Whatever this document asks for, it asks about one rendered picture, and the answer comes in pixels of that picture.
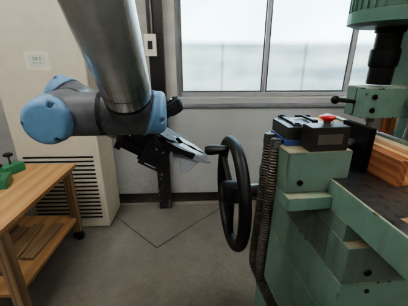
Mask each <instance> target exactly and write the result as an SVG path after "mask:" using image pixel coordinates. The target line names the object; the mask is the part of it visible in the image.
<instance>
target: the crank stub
mask: <svg viewBox="0 0 408 306"><path fill-rule="evenodd" d="M228 152H229V147H228V146H224V145H216V144H211V145H207V146H205V154H207V155H217V154H224V153H228Z"/></svg>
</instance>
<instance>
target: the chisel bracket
mask: <svg viewBox="0 0 408 306"><path fill-rule="evenodd" d="M346 98H348V99H354V100H356V103H355V104H353V103H345V107H344V113H345V114H349V115H352V116H354V117H358V118H361V119H365V121H366V122H374V119H375V118H408V106H406V105H405V104H406V100H407V99H408V86H407V85H401V84H391V85H349V87H348V91H347V97H346Z"/></svg>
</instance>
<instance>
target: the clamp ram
mask: <svg viewBox="0 0 408 306"><path fill-rule="evenodd" d="M343 124H345V125H347V126H350V127H351V131H350V136H349V140H348V145H347V148H349V149H351V150H352V151H353V154H352V159H351V163H352V164H354V165H355V166H357V167H359V168H361V169H367V168H368V165H369V161H370V156H371V153H372V148H373V144H374V141H375V136H376V132H377V129H375V128H372V127H370V126H366V125H364V124H361V123H358V122H355V121H352V120H344V122H343Z"/></svg>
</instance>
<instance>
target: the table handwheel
mask: <svg viewBox="0 0 408 306"><path fill-rule="evenodd" d="M221 145H224V146H228V147H229V150H230V151H231V154H232V157H233V162H234V167H235V172H236V180H232V177H231V173H230V168H229V164H228V153H229V152H228V153H224V154H219V157H218V166H217V185H218V196H219V208H220V216H221V221H222V226H223V232H224V235H225V238H226V241H227V243H228V245H229V247H230V248H231V249H232V250H233V251H235V252H237V253H239V252H241V251H243V250H244V249H245V248H246V246H247V245H248V241H249V239H250V233H251V224H252V198H255V197H257V190H258V183H253V184H251V182H250V174H249V170H248V165H247V160H246V157H245V153H244V151H243V148H242V145H241V144H240V142H239V140H238V139H237V138H236V137H234V136H232V135H228V136H226V137H225V138H224V139H223V140H222V142H221ZM235 203H238V204H239V218H238V228H237V236H236V235H235V233H234V230H233V222H234V204H235Z"/></svg>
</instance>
